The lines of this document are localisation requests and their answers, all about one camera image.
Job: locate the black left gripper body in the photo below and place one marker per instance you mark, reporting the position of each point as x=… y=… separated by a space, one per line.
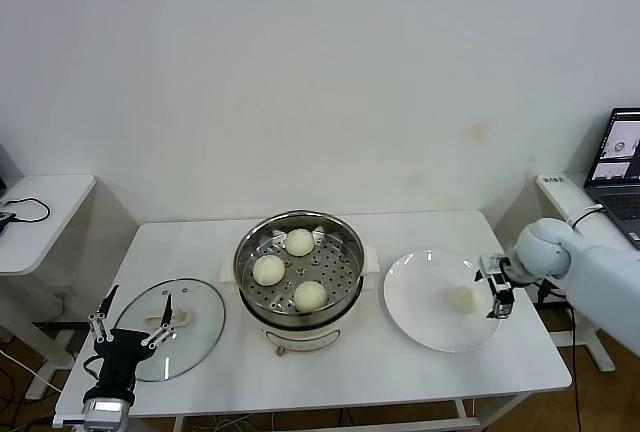
x=120 y=352

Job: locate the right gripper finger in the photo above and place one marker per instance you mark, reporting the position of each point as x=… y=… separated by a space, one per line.
x=492 y=266
x=502 y=299

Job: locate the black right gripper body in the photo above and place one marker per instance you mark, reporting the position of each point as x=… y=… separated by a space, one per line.
x=512 y=274

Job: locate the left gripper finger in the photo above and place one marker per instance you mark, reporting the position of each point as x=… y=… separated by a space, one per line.
x=165 y=327
x=100 y=327

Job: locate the white steamed baozi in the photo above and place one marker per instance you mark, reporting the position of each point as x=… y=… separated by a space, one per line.
x=461 y=299
x=269 y=270
x=310 y=296
x=299 y=243

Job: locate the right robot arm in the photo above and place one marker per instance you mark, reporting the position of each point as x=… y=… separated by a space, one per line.
x=600 y=272

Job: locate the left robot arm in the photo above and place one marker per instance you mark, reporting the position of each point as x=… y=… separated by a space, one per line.
x=107 y=419

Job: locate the perforated steel steamer basket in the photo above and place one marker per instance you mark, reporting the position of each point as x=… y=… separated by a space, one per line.
x=250 y=252

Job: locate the white side desk with laptop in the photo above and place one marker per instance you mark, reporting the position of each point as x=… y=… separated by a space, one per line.
x=560 y=197

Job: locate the white work table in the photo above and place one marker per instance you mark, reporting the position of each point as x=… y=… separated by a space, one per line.
x=200 y=237

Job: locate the white round plate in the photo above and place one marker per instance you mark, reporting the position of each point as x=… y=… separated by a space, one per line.
x=405 y=324

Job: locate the grey open laptop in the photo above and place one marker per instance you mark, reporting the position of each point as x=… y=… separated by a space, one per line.
x=620 y=192

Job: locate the cream electric cooker pot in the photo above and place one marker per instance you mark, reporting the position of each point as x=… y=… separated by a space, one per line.
x=300 y=339

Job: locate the black small device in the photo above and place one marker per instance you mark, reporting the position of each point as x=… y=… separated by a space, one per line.
x=4 y=222

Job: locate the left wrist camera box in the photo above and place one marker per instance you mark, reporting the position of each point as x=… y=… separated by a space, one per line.
x=67 y=421

